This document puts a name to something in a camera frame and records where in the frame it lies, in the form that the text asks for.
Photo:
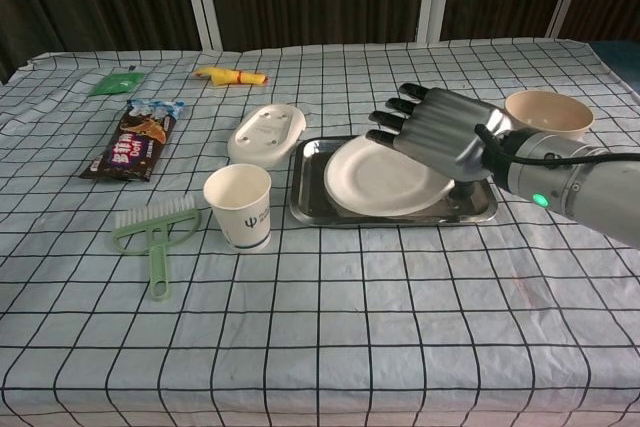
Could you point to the green sachet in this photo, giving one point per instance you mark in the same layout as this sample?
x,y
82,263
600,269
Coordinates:
x,y
116,83

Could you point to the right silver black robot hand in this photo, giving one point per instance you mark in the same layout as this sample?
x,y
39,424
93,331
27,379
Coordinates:
x,y
445,132

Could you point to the yellow rubber chicken toy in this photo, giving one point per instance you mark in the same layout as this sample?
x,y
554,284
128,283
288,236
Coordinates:
x,y
230,77

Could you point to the metal tray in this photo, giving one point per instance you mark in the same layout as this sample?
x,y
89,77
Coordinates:
x,y
310,197

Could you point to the checked light blue tablecloth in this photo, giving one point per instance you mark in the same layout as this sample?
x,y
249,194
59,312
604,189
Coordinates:
x,y
320,322

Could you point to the beige bowl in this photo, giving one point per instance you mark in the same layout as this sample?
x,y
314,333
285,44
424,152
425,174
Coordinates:
x,y
550,117

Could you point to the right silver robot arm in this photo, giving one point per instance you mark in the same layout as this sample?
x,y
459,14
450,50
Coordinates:
x,y
575,182

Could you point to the green cleaning brush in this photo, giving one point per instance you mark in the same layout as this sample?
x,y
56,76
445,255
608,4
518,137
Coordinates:
x,y
160,267

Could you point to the white oval dish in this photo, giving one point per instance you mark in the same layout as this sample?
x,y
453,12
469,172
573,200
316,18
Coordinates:
x,y
265,134

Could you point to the white paper cup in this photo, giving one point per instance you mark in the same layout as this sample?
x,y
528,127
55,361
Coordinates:
x,y
242,212

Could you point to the brown snack packet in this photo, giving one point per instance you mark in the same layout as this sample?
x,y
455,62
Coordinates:
x,y
132,142

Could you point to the white paper plate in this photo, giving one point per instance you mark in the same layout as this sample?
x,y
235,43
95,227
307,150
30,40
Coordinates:
x,y
370,177

